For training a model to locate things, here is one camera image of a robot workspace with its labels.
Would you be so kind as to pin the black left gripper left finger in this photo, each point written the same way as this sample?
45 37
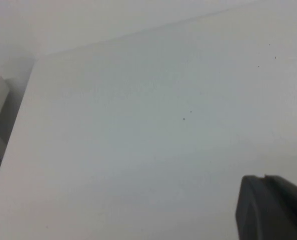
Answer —
253 212

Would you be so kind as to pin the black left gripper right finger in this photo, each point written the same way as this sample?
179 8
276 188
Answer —
296 207

